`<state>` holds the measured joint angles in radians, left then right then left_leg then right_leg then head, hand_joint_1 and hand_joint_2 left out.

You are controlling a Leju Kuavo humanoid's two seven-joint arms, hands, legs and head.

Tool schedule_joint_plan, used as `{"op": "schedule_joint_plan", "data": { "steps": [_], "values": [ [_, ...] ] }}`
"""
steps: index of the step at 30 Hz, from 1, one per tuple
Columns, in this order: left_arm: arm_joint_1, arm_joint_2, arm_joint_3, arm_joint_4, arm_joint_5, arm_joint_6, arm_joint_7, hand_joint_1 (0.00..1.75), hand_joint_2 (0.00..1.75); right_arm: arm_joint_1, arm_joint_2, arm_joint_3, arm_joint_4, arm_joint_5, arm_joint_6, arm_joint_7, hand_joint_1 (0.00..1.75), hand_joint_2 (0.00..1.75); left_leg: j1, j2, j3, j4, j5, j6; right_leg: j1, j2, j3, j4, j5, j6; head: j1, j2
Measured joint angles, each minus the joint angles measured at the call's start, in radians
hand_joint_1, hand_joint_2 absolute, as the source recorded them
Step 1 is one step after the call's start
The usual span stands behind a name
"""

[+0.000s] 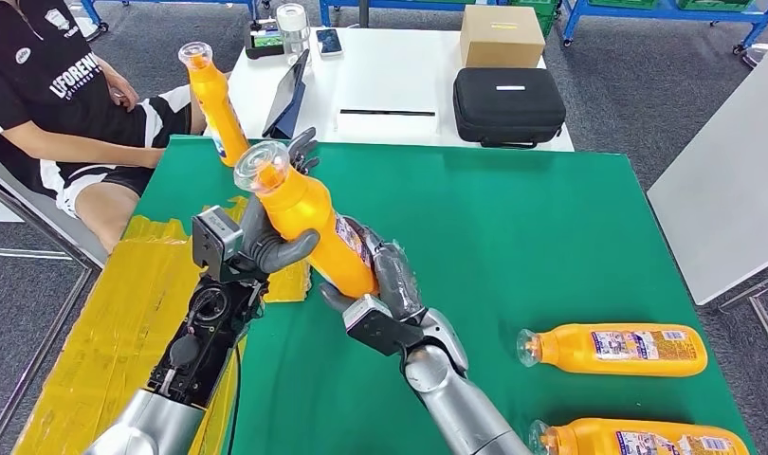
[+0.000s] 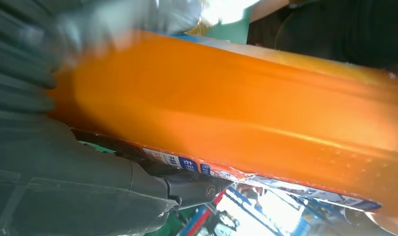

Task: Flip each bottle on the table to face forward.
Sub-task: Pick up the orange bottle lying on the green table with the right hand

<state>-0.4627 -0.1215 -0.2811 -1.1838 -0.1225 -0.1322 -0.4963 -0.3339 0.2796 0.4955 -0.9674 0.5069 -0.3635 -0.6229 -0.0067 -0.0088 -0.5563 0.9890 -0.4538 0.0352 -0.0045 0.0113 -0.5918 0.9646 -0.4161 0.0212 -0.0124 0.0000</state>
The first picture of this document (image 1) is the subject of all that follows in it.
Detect person's left hand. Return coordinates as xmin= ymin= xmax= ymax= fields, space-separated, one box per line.
xmin=98 ymin=59 xmax=140 ymax=113

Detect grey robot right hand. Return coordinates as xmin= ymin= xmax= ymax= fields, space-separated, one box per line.
xmin=320 ymin=216 xmax=428 ymax=324

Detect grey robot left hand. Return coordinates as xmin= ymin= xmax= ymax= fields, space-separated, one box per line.
xmin=238 ymin=126 xmax=322 ymax=276

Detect orange detergent bottle clear cap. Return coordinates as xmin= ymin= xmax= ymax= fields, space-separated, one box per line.
xmin=516 ymin=323 xmax=709 ymax=378
xmin=232 ymin=140 xmax=382 ymax=300
xmin=177 ymin=41 xmax=253 ymax=169
xmin=526 ymin=418 xmax=752 ymax=455

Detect person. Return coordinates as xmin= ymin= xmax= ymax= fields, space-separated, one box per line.
xmin=0 ymin=0 xmax=210 ymax=252

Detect grey metal chair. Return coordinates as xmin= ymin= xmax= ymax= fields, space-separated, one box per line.
xmin=0 ymin=135 xmax=109 ymax=455

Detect black handheld screen device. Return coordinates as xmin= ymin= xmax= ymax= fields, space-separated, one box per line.
xmin=244 ymin=18 xmax=286 ymax=61

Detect tablet in blue cover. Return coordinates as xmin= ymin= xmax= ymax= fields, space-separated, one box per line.
xmin=262 ymin=48 xmax=311 ymax=140

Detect white flat box black slot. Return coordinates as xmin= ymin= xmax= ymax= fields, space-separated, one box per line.
xmin=335 ymin=72 xmax=442 ymax=140

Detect blue metal rack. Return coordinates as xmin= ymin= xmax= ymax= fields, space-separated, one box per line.
xmin=319 ymin=0 xmax=561 ymax=29
xmin=79 ymin=0 xmax=261 ymax=32
xmin=559 ymin=0 xmax=768 ymax=57

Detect clear glass jar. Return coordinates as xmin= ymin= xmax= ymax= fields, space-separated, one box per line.
xmin=275 ymin=3 xmax=311 ymax=64

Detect yellow tape patch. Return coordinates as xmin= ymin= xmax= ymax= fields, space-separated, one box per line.
xmin=13 ymin=195 xmax=313 ymax=455

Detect black zip case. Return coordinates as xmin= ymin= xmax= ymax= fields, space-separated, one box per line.
xmin=452 ymin=66 xmax=567 ymax=150

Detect black smartphone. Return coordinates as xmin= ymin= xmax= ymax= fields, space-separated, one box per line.
xmin=315 ymin=27 xmax=345 ymax=59

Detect white table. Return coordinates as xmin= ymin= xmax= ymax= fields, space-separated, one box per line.
xmin=646 ymin=49 xmax=768 ymax=372
xmin=205 ymin=27 xmax=576 ymax=154

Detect brown cardboard box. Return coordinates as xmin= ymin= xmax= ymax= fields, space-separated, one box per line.
xmin=460 ymin=5 xmax=547 ymax=69

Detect green plastic crate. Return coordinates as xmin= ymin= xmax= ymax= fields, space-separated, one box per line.
xmin=675 ymin=0 xmax=759 ymax=12
xmin=508 ymin=0 xmax=561 ymax=38
xmin=588 ymin=0 xmax=665 ymax=10

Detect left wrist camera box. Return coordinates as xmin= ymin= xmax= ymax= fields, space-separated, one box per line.
xmin=192 ymin=206 xmax=246 ymax=283

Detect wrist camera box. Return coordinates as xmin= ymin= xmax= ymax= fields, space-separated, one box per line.
xmin=192 ymin=206 xmax=246 ymax=283
xmin=342 ymin=293 xmax=426 ymax=358

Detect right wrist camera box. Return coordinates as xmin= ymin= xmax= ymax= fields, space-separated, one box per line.
xmin=342 ymin=293 xmax=426 ymax=358

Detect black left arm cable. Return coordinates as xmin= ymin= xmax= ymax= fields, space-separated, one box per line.
xmin=225 ymin=341 xmax=243 ymax=455

